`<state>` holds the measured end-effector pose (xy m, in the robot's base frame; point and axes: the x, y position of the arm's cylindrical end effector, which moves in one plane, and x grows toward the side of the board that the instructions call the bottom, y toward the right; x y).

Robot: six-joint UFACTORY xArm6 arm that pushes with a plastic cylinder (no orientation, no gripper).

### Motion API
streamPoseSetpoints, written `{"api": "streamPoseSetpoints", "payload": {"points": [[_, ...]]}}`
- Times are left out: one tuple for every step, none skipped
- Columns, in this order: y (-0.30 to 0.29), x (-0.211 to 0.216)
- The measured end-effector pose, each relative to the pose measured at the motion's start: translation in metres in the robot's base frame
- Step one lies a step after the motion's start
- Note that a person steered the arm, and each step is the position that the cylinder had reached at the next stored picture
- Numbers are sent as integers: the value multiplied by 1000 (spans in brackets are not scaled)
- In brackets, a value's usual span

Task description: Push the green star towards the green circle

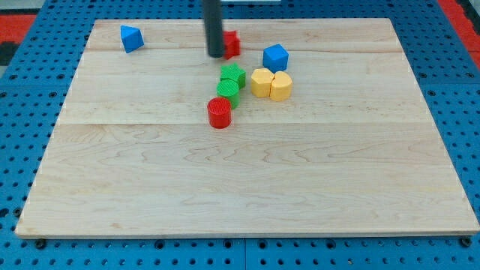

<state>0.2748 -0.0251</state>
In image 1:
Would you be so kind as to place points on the blue triangle block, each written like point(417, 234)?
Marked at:
point(131, 38)

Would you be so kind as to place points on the green cylinder block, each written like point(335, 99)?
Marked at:
point(229, 89)

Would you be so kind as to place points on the green star block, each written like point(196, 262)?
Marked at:
point(233, 72)

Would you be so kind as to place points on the blue cube block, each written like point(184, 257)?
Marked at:
point(275, 58)

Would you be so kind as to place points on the yellow heart block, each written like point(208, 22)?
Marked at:
point(281, 86)

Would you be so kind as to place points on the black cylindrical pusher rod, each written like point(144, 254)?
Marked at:
point(213, 25)

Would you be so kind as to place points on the red cylinder block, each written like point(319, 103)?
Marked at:
point(219, 112)

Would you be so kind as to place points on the yellow hexagon block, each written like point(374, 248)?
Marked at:
point(260, 82)

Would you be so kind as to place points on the red star block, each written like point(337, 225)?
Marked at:
point(231, 44)

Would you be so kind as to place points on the light wooden board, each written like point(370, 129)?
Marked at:
point(353, 152)

